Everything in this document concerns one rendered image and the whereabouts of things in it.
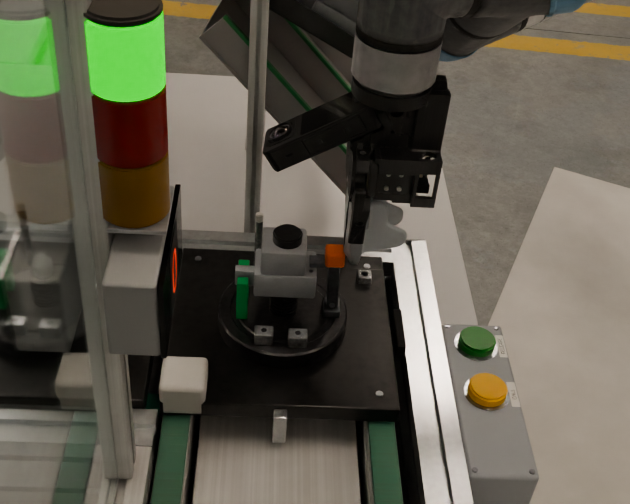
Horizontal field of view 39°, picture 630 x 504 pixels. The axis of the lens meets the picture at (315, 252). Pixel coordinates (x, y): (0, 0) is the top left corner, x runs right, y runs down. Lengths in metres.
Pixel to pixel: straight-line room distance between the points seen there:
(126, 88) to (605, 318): 0.83
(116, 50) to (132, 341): 0.21
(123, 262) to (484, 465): 0.43
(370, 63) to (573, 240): 0.67
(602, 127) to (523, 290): 2.27
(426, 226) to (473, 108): 2.12
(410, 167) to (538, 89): 2.84
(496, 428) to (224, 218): 0.55
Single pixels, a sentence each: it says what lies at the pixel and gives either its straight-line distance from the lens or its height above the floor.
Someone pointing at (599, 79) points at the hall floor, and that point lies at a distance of 3.82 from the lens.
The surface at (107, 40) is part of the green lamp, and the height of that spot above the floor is 1.40.
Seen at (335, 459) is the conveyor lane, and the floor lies 0.92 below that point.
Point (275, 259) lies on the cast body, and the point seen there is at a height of 1.08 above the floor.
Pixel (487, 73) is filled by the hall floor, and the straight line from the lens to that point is 3.68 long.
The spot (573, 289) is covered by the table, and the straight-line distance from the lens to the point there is 1.27.
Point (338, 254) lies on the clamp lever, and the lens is 0.90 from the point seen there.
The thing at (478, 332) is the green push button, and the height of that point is 0.97.
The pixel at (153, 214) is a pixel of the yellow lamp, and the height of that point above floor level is 1.27.
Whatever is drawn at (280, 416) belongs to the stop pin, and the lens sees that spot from 0.89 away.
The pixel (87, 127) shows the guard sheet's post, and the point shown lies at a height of 1.33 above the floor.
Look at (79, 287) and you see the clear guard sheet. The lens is 0.62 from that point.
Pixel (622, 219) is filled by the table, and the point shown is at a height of 0.86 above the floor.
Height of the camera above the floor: 1.65
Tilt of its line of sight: 39 degrees down
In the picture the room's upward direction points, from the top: 6 degrees clockwise
